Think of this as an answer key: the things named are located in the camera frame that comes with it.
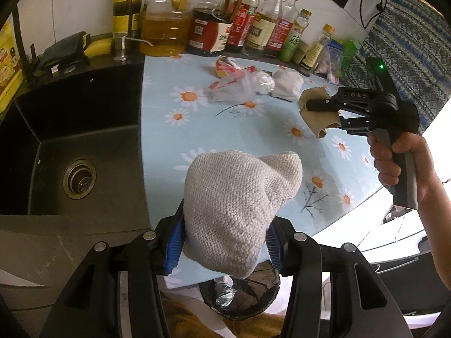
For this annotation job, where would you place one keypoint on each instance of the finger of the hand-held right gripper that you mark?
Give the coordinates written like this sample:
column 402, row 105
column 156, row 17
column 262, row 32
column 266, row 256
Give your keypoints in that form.
column 320, row 105
column 352, row 123

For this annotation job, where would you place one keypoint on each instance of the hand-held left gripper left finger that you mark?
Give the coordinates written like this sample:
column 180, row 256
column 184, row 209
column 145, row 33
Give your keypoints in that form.
column 174, row 244

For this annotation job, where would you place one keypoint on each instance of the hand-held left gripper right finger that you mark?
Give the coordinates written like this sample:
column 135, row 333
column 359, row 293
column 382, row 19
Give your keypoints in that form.
column 274, row 248

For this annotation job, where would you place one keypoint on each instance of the brown paper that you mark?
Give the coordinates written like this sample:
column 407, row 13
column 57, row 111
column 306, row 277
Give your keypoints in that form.
column 317, row 123

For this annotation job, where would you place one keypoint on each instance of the white paper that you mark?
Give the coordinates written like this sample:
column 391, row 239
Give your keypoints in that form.
column 287, row 84

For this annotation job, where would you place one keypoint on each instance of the black trash bin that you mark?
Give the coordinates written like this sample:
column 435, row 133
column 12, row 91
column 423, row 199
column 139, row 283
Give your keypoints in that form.
column 246, row 295

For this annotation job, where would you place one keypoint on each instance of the white knitted cloth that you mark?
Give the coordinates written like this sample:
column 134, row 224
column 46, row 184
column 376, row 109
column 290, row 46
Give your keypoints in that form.
column 229, row 211

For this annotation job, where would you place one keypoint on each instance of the green blue plastic packet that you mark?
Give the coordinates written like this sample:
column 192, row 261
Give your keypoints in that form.
column 352, row 47

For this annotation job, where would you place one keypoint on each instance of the clear plastic bag red print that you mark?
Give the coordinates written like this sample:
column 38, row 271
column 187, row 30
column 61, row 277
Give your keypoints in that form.
column 232, row 89

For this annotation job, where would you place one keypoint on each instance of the person's right forearm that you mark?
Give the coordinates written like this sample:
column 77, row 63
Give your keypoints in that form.
column 440, row 236

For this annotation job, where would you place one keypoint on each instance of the person's right hand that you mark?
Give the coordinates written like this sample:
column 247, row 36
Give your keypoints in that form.
column 384, row 165

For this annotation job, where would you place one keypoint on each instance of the small yellow cap bottle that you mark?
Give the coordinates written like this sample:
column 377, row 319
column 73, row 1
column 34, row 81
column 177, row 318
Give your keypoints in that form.
column 315, row 54

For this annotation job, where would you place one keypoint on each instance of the blue patterned cloth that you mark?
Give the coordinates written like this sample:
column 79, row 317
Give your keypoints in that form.
column 415, row 60

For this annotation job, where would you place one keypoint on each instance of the yellow cap bottle green label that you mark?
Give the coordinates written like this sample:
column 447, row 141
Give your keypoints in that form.
column 292, row 44

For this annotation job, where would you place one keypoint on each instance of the daisy print tablecloth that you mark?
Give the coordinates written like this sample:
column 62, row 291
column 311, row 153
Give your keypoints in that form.
column 246, row 130

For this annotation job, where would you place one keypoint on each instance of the person's yellow fuzzy pants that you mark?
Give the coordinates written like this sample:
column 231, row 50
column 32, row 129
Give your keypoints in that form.
column 193, row 324

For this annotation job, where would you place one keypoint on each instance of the yellow cap bottle red label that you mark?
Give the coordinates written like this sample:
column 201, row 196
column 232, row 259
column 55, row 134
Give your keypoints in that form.
column 282, row 31

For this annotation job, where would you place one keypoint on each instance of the yellow cap bottle cream label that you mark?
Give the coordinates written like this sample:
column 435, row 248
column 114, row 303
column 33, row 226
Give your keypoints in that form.
column 260, row 28

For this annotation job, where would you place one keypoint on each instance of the red yellow snack wrapper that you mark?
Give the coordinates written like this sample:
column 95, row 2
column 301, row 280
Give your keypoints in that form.
column 225, row 67

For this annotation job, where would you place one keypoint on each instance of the metal sink drain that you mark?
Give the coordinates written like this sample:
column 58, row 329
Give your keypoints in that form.
column 79, row 179

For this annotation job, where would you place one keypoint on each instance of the dark cap bottle red label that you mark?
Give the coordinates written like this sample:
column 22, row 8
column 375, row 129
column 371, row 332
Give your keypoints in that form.
column 243, row 17

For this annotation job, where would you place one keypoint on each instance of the dark sauce jug red label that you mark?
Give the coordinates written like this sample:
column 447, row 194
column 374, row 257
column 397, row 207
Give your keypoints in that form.
column 208, row 31

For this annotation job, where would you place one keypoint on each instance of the black kitchen sink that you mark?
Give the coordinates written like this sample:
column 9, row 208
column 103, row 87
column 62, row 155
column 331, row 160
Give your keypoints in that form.
column 88, row 119

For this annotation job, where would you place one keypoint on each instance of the large cooking oil jug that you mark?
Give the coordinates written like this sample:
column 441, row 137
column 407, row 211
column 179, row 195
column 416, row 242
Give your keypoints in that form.
column 165, row 31

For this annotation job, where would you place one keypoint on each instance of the metal soap dispenser pump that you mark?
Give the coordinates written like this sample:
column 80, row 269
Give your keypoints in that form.
column 119, row 47

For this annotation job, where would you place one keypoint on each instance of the yellow cloth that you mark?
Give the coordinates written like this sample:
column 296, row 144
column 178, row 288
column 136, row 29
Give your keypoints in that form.
column 100, row 44

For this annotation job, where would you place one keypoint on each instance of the dark bottle yellow green label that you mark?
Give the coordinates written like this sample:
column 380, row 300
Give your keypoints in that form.
column 127, row 10

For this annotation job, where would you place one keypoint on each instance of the black dish cloth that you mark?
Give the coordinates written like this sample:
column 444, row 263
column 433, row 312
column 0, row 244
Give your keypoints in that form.
column 67, row 47

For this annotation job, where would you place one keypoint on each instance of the black faucet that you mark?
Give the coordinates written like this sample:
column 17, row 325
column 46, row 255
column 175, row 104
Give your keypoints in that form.
column 26, row 67

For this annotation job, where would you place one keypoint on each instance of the yellow box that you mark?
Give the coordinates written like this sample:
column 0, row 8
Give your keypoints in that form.
column 8, row 70

